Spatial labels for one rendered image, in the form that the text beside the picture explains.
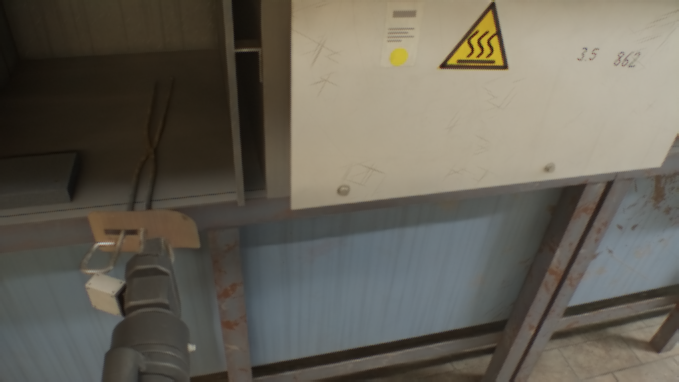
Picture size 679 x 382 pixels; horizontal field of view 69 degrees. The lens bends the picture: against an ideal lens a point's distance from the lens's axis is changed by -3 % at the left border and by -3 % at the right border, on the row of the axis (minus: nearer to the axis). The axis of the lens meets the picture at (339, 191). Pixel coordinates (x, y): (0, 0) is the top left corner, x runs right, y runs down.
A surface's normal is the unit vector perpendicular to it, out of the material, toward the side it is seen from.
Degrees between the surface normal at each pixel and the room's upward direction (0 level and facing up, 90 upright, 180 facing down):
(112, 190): 0
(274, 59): 90
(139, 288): 0
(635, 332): 0
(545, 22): 90
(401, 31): 90
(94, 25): 90
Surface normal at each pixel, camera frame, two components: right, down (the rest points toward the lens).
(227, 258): 0.25, 0.61
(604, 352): 0.06, -0.78
